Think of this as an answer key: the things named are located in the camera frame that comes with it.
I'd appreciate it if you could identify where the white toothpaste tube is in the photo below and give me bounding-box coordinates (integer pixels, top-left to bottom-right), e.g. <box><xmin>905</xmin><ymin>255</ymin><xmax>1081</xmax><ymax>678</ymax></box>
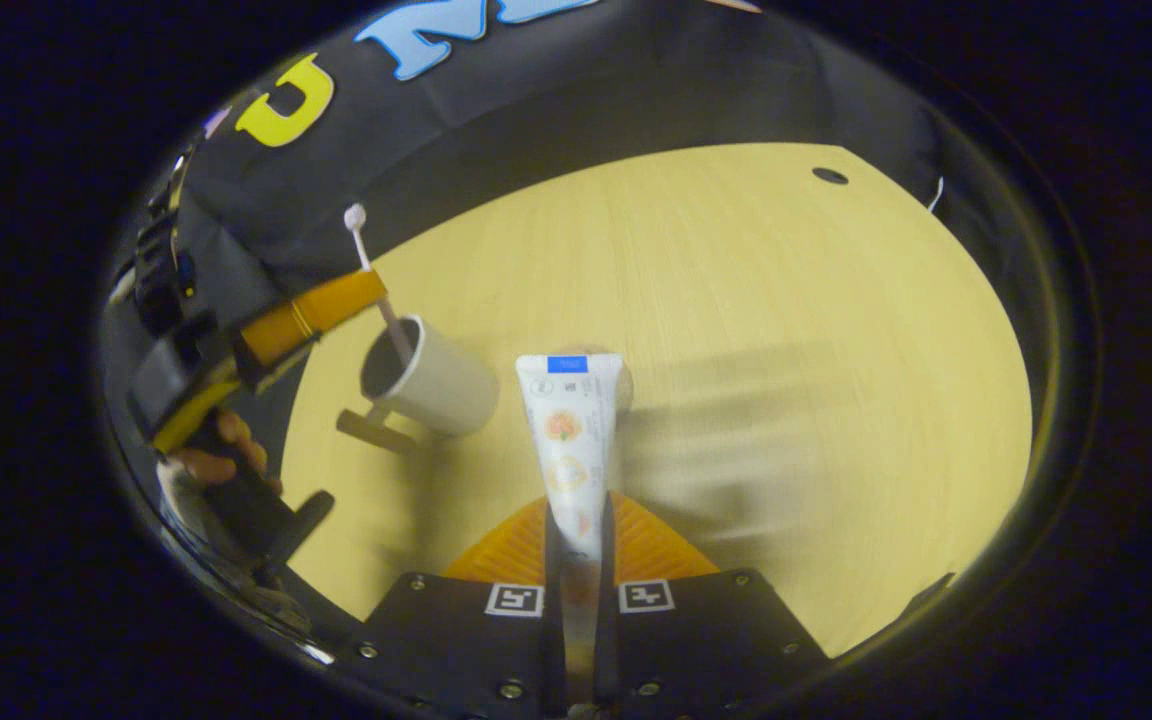
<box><xmin>514</xmin><ymin>352</ymin><xmax>627</xmax><ymax>681</ymax></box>

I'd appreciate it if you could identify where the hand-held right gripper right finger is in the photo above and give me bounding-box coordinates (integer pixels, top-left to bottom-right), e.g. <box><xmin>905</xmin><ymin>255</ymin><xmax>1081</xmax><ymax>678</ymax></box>
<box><xmin>594</xmin><ymin>490</ymin><xmax>832</xmax><ymax>719</ymax></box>

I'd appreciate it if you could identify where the wooden desktop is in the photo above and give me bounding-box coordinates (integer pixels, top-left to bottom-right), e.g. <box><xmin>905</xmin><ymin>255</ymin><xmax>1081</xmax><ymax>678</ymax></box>
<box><xmin>279</xmin><ymin>142</ymin><xmax>1035</xmax><ymax>661</ymax></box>

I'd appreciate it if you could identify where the white cup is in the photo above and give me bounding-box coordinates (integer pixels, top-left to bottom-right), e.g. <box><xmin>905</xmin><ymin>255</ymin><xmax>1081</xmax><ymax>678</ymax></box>
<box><xmin>336</xmin><ymin>315</ymin><xmax>500</xmax><ymax>456</ymax></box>

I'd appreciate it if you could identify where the round cork coaster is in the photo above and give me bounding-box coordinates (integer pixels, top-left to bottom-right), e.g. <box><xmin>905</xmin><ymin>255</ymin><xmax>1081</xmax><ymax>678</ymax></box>
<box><xmin>544</xmin><ymin>345</ymin><xmax>637</xmax><ymax>416</ymax></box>

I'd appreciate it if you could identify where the pale pink toothbrush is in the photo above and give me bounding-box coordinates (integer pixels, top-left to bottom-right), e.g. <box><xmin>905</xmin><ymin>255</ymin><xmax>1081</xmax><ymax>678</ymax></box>
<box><xmin>343</xmin><ymin>203</ymin><xmax>417</xmax><ymax>366</ymax></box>

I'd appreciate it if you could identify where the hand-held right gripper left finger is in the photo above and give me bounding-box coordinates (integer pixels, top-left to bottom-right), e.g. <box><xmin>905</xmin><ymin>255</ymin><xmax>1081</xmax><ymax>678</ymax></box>
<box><xmin>329</xmin><ymin>495</ymin><xmax>571</xmax><ymax>719</ymax></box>

